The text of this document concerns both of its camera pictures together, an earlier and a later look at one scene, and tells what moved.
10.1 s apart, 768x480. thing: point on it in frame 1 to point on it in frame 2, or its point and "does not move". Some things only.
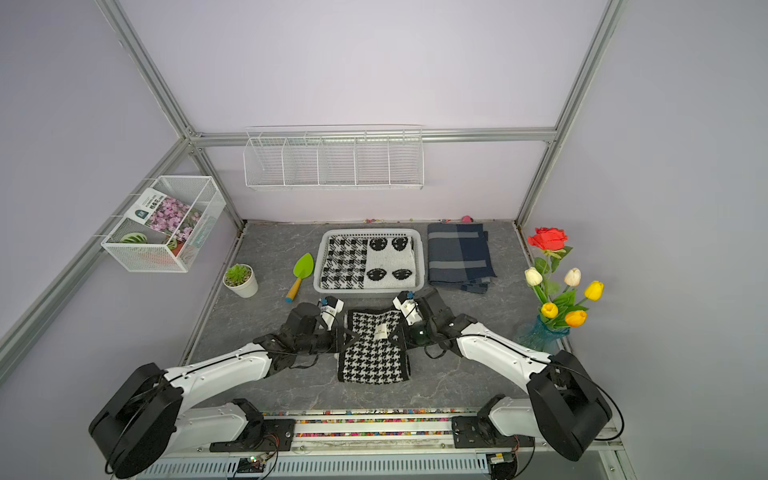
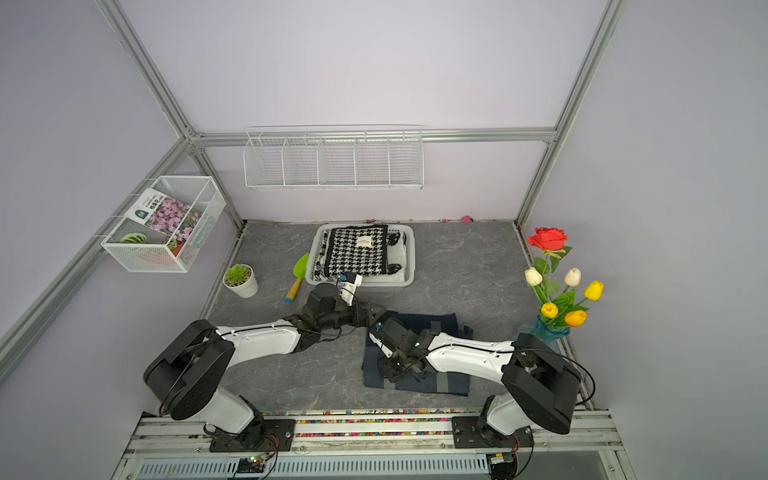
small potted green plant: [240, 279] does not move
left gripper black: [338, 345] to [367, 320]
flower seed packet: [166, 214] does not move
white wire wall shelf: [340, 157] does not move
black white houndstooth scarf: [373, 358] to [360, 250]
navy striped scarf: [459, 254] to [433, 381]
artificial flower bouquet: [557, 291] does not move
